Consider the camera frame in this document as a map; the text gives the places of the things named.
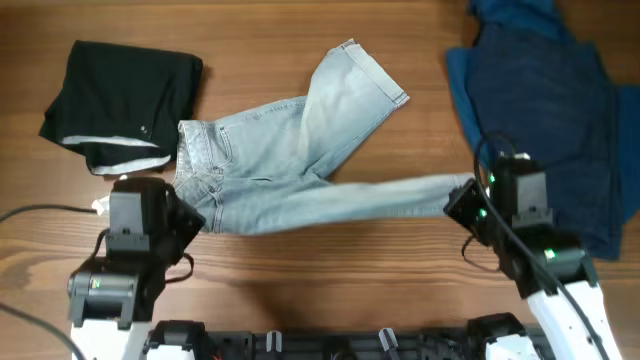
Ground blue garment pile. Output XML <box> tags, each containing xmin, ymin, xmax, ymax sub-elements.
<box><xmin>446</xmin><ymin>0</ymin><xmax>639</xmax><ymax>260</ymax></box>

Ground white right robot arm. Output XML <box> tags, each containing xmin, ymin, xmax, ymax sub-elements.
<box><xmin>444</xmin><ymin>154</ymin><xmax>621</xmax><ymax>359</ymax></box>

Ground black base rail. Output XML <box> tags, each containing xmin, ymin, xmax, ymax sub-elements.
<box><xmin>199</xmin><ymin>327</ymin><xmax>551</xmax><ymax>360</ymax></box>

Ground folded black shorts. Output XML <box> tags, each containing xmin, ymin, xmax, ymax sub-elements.
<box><xmin>39</xmin><ymin>40</ymin><xmax>203</xmax><ymax>176</ymax></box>

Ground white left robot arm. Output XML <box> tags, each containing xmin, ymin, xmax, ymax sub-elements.
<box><xmin>67</xmin><ymin>177</ymin><xmax>205</xmax><ymax>359</ymax></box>

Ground light blue denim shorts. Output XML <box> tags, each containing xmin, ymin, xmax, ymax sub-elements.
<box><xmin>174</xmin><ymin>39</ymin><xmax>472</xmax><ymax>235</ymax></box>

